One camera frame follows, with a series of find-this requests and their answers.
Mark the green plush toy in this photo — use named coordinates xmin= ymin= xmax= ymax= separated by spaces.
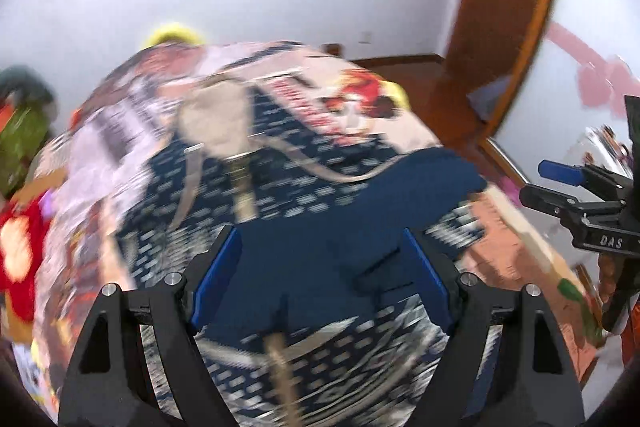
xmin=0 ymin=66 xmax=57 ymax=198

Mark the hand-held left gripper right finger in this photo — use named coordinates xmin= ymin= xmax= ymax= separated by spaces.
xmin=402 ymin=227 xmax=586 ymax=427

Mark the navy patterned garment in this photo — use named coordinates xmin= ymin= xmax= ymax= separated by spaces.
xmin=117 ymin=74 xmax=493 ymax=427

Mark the pink wall sticker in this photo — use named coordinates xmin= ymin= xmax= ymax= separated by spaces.
xmin=545 ymin=22 xmax=640 ymax=108

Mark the red plush toy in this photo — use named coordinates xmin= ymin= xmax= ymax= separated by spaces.
xmin=0 ymin=199 xmax=47 ymax=339

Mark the wooden door frame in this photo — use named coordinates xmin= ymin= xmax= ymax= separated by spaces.
xmin=430 ymin=0 xmax=566 ymax=142

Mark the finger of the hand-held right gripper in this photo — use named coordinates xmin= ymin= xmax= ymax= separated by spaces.
xmin=538 ymin=159 xmax=627 ymax=202
xmin=519 ymin=183 xmax=627 ymax=221

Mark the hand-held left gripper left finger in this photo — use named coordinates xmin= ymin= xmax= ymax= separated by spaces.
xmin=57 ymin=224 xmax=246 ymax=427

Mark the printed blanket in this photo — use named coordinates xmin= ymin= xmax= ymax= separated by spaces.
xmin=30 ymin=23 xmax=606 ymax=413

